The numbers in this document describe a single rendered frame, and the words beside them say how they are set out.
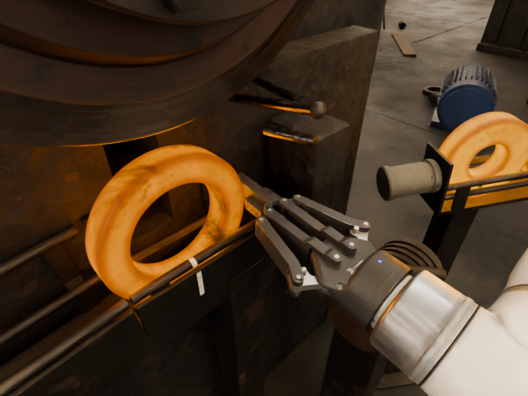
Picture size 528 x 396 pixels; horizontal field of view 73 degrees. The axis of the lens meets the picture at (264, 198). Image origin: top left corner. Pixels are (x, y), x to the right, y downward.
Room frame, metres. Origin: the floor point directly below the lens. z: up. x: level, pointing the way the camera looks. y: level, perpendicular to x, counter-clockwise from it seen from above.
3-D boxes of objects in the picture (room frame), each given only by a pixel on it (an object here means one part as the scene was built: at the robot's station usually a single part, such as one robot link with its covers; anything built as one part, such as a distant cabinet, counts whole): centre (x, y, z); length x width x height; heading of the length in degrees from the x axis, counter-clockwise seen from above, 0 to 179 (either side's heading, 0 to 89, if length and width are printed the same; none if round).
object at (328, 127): (0.47, -0.06, 0.68); 0.11 x 0.08 x 0.24; 43
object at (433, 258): (0.42, -0.23, 0.27); 0.22 x 0.13 x 0.53; 133
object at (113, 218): (0.30, 0.10, 0.75); 0.18 x 0.03 x 0.18; 134
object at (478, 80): (2.14, -1.26, 0.17); 0.57 x 0.31 x 0.34; 153
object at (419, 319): (0.19, -0.14, 0.72); 0.09 x 0.06 x 0.09; 133
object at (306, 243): (0.29, -0.04, 0.73); 0.11 x 0.01 x 0.04; 44
